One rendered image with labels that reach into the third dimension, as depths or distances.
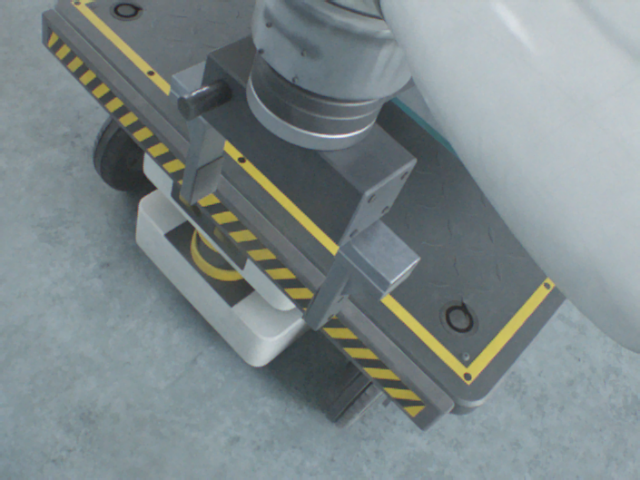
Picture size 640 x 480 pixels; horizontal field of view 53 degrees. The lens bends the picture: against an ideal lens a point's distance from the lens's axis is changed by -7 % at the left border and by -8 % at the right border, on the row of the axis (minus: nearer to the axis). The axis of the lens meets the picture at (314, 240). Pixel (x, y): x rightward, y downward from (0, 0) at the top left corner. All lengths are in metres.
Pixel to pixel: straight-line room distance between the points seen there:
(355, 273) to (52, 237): 0.69
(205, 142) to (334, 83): 0.17
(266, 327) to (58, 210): 0.40
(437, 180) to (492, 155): 0.62
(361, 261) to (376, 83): 0.12
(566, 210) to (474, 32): 0.05
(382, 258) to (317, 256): 0.28
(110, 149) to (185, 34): 0.21
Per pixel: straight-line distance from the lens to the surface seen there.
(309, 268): 0.67
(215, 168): 0.51
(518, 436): 1.08
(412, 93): 0.63
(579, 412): 1.16
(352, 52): 0.32
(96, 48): 0.84
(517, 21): 0.18
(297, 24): 0.32
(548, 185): 0.17
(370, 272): 0.40
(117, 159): 0.99
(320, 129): 0.36
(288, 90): 0.35
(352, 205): 0.37
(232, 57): 0.41
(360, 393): 0.83
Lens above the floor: 0.86
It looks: 51 degrees down
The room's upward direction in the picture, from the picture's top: 25 degrees clockwise
